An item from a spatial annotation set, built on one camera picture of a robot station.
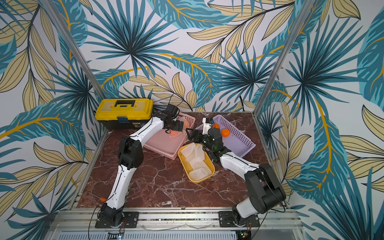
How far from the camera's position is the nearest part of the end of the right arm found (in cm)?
66

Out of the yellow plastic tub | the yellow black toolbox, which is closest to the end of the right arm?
the yellow plastic tub

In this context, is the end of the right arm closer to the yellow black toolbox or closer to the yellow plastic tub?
the yellow plastic tub
